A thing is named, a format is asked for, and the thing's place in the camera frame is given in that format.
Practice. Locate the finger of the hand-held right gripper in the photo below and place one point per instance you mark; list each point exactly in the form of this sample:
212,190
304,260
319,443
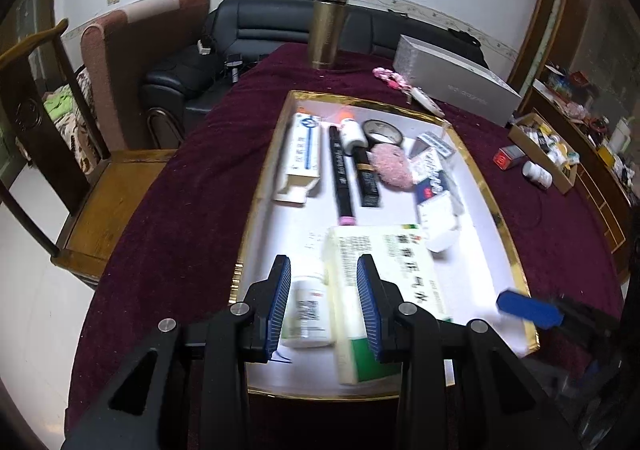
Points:
525,307

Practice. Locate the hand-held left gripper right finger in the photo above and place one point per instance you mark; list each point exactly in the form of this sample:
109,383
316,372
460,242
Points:
367,310

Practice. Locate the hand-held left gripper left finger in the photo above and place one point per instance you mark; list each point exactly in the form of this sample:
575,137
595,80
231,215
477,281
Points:
280,305

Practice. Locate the white green label medicine bottle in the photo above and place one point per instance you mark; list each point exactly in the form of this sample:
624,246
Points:
307,310

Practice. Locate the large green white medicine box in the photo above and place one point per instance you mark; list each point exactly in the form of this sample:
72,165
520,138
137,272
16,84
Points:
400,270

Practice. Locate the gold rimmed white tray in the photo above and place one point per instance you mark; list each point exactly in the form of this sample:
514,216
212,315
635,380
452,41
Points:
280,235

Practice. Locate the small white barcode box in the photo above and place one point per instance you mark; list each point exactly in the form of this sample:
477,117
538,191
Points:
440,220

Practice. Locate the long white medicine box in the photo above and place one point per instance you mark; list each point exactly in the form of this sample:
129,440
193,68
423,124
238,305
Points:
432,180

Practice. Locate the pink plush toy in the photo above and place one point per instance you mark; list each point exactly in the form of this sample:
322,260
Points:
392,165

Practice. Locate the black tube with gold band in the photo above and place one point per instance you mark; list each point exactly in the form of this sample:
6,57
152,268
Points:
367,180

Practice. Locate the burgundy tablecloth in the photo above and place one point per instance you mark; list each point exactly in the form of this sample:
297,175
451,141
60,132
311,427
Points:
190,210

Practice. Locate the white red label medicine bottle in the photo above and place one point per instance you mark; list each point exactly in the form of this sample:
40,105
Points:
537,175

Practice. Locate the open cardboard box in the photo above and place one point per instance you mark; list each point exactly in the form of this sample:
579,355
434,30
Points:
570,177

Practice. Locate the black marker pen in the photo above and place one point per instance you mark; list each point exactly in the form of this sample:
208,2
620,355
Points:
340,170

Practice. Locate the grey orange carton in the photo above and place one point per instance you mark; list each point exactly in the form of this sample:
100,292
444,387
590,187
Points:
507,157

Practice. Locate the white blue ointment box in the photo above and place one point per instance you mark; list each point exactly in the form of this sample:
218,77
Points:
302,150

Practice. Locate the yellow box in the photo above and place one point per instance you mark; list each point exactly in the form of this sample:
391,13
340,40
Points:
607,155

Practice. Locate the grey tape roll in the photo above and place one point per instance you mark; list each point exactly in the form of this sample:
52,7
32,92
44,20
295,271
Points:
397,137

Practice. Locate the small white orange cap bottle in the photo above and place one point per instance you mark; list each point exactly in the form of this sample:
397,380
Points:
355,132

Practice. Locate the silver blister pack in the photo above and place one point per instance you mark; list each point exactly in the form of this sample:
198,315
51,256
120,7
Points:
435,142

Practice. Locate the wooden chair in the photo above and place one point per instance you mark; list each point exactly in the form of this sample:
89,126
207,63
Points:
115,195

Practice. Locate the key fob with pink charm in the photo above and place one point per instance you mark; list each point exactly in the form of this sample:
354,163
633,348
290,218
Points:
425,100

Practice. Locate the blue green box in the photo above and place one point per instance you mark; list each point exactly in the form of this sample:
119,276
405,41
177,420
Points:
557,84

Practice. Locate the red box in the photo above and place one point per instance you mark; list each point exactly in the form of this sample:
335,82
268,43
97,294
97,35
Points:
580,78

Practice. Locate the grey shoe box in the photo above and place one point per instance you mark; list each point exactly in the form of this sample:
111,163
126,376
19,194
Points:
460,80

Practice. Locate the black device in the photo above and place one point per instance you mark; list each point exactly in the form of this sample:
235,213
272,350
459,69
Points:
234,67

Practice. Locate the white charger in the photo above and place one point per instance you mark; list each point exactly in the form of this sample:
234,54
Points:
205,47

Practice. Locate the black bag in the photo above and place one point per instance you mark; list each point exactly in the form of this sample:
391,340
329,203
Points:
465,39

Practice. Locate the gold thermos bottle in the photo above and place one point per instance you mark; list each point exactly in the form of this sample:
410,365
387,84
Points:
327,30

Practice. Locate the patterned cloth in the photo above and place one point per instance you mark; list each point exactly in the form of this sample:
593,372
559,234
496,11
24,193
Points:
70,120

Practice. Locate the black leather sofa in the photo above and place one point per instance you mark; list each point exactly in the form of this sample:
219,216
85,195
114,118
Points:
260,25

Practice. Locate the brown pink armchair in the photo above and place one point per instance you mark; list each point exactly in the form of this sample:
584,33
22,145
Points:
135,60

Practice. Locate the wooden door frame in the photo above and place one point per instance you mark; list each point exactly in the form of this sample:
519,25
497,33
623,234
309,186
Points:
555,5

